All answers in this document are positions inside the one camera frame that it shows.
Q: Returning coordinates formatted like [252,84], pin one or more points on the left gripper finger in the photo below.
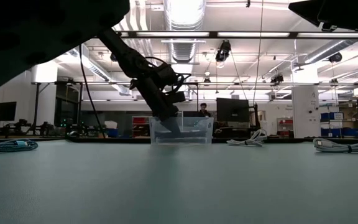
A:
[170,127]

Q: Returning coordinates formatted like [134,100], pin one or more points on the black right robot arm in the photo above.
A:
[337,12]

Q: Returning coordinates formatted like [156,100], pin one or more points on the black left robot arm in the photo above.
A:
[42,28]

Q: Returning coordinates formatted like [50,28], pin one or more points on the clear plastic bin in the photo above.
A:
[194,127]

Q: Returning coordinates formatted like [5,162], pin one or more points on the shelf with red bins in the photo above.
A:
[285,126]
[140,124]

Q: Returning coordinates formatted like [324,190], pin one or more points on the person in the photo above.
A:
[203,110]

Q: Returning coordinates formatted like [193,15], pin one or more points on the green table mat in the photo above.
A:
[179,183]

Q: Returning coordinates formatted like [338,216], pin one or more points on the large dark monitor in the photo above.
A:
[232,109]

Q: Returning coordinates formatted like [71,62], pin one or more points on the white building column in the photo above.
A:
[305,112]

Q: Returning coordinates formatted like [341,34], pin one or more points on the small dark monitor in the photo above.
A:
[6,111]

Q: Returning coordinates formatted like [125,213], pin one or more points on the shelf with blue bins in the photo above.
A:
[337,124]

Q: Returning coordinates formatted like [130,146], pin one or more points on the silver ventilation duct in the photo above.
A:
[183,31]

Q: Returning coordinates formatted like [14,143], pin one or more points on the black overhead camera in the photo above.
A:
[223,51]

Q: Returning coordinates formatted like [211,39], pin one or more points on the black overhead frame bar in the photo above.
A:
[213,34]

